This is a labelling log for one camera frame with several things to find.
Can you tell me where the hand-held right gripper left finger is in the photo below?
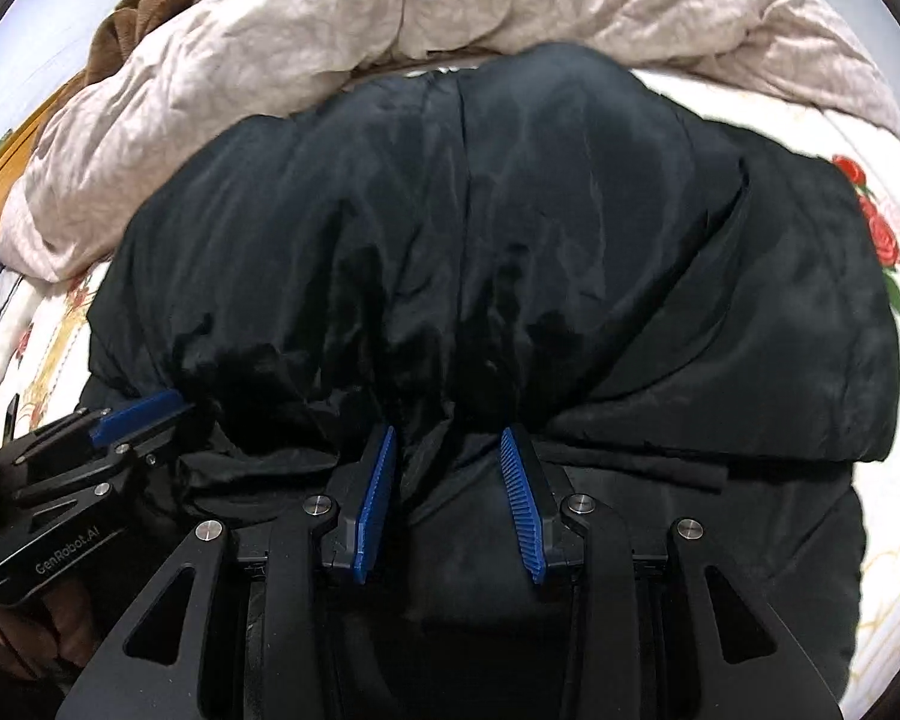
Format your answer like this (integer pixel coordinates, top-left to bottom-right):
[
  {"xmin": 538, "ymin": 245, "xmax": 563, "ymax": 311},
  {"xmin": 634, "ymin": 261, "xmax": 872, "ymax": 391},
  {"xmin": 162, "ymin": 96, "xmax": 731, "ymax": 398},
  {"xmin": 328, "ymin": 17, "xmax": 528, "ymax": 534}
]
[{"xmin": 56, "ymin": 424, "xmax": 400, "ymax": 720}]

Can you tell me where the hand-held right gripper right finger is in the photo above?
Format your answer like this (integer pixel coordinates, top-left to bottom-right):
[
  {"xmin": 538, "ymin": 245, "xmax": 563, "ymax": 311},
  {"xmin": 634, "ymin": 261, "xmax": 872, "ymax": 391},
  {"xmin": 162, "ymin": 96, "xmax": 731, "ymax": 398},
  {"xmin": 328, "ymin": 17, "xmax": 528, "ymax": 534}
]
[{"xmin": 499, "ymin": 424, "xmax": 845, "ymax": 720}]

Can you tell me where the wooden headboard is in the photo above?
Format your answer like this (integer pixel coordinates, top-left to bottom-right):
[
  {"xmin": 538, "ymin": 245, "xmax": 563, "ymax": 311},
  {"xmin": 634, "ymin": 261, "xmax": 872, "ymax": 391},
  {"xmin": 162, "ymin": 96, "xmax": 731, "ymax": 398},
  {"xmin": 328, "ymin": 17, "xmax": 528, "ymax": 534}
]
[{"xmin": 0, "ymin": 82, "xmax": 72, "ymax": 235}]

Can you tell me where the grey white pillow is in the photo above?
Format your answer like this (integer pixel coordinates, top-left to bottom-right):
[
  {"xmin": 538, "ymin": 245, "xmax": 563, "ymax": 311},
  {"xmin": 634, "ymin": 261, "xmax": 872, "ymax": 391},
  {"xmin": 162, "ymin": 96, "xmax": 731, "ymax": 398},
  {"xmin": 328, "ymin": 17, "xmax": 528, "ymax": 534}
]
[{"xmin": 0, "ymin": 274, "xmax": 27, "ymax": 331}]

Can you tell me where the black puffer jacket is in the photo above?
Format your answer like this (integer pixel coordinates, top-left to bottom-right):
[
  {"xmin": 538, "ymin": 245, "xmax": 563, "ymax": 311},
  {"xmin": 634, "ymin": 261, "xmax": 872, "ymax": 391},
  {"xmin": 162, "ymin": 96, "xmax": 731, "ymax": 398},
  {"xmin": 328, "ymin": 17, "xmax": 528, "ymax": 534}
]
[{"xmin": 82, "ymin": 41, "xmax": 900, "ymax": 720}]

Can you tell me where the brown fleece blanket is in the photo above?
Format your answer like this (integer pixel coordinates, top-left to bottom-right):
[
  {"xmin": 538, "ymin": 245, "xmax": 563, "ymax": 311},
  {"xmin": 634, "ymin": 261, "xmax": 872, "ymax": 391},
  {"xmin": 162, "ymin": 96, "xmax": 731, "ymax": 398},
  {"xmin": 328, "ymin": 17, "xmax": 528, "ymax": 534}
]
[{"xmin": 67, "ymin": 0, "xmax": 197, "ymax": 91}]

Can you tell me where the person's left hand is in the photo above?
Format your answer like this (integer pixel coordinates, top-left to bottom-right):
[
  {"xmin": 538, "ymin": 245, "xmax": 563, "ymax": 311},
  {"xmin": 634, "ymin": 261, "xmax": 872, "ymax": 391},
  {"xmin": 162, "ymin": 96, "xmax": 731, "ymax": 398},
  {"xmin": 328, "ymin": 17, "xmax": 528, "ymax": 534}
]
[{"xmin": 0, "ymin": 577, "xmax": 97, "ymax": 685}]

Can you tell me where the rose print bedsheet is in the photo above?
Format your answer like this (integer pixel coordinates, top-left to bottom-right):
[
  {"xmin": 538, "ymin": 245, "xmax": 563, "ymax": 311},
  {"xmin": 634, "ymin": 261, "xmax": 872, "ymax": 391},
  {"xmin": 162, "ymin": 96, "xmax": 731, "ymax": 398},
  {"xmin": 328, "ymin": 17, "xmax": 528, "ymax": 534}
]
[{"xmin": 0, "ymin": 67, "xmax": 900, "ymax": 698}]

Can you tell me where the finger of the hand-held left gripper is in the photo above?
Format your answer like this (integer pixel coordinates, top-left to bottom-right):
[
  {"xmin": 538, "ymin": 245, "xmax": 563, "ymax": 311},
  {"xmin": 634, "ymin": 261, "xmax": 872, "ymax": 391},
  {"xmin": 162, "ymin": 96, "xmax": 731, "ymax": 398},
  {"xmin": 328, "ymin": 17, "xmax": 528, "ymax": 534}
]
[
  {"xmin": 0, "ymin": 388, "xmax": 196, "ymax": 467},
  {"xmin": 11, "ymin": 435, "xmax": 175, "ymax": 512}
]

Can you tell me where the beige crumpled duvet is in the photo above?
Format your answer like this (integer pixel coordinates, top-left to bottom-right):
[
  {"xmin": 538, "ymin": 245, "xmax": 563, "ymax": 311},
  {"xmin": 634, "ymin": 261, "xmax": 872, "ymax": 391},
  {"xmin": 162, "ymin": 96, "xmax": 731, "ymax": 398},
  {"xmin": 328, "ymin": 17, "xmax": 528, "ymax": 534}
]
[{"xmin": 0, "ymin": 0, "xmax": 900, "ymax": 284}]

